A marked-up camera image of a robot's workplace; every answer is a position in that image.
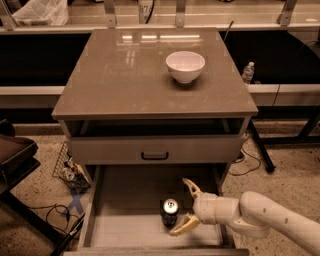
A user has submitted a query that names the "grey drawer cabinet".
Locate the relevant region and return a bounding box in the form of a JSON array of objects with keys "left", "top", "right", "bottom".
[{"left": 51, "top": 28, "right": 259, "bottom": 256}]

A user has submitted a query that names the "open grey middle drawer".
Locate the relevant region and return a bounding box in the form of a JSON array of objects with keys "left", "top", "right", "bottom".
[{"left": 63, "top": 164, "right": 249, "bottom": 256}]

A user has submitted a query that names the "closed grey top drawer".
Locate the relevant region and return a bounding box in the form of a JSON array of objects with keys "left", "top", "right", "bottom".
[{"left": 67, "top": 135, "right": 245, "bottom": 165}]

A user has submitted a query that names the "black cable on floor right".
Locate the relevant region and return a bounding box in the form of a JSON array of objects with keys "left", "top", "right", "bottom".
[{"left": 228, "top": 134, "right": 262, "bottom": 177}]

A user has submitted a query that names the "blue tape cross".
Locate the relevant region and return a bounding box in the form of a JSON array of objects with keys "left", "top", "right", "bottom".
[{"left": 63, "top": 194, "right": 84, "bottom": 214}]

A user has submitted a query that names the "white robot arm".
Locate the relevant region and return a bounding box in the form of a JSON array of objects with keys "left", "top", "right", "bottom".
[{"left": 169, "top": 178, "right": 320, "bottom": 256}]

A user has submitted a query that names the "black cable on floor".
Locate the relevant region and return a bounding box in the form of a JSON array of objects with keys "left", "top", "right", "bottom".
[
  {"left": 228, "top": 134, "right": 262, "bottom": 177},
  {"left": 28, "top": 203, "right": 84, "bottom": 240}
]

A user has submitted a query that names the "white plastic bag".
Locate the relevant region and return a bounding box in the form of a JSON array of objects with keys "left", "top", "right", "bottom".
[{"left": 12, "top": 0, "right": 69, "bottom": 26}]

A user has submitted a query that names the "black cable on floor left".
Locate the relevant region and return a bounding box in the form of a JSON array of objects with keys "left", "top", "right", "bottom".
[{"left": 28, "top": 203, "right": 84, "bottom": 240}]

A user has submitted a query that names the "pepsi soda can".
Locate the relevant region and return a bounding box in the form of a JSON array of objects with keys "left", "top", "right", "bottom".
[{"left": 161, "top": 198, "right": 179, "bottom": 227}]

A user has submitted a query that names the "black table leg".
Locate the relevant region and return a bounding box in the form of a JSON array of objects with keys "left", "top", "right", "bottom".
[{"left": 248, "top": 121, "right": 275, "bottom": 174}]

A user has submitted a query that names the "dark chair at left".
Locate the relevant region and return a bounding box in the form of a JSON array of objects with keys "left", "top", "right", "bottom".
[{"left": 0, "top": 119, "right": 65, "bottom": 246}]

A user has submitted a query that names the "clear plastic water bottle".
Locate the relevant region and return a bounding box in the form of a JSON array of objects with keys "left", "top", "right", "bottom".
[{"left": 242, "top": 62, "right": 255, "bottom": 84}]

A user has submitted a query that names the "wire basket with items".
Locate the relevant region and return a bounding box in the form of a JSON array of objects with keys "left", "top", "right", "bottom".
[{"left": 52, "top": 143, "right": 90, "bottom": 194}]

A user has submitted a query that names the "white ceramic bowl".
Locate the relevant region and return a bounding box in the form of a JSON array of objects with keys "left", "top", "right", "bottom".
[{"left": 166, "top": 51, "right": 206, "bottom": 84}]

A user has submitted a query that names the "black drawer handle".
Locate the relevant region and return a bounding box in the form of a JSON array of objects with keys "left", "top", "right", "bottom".
[{"left": 141, "top": 152, "right": 169, "bottom": 161}]

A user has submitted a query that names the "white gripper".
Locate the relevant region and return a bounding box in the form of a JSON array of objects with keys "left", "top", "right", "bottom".
[{"left": 169, "top": 178, "right": 240, "bottom": 237}]

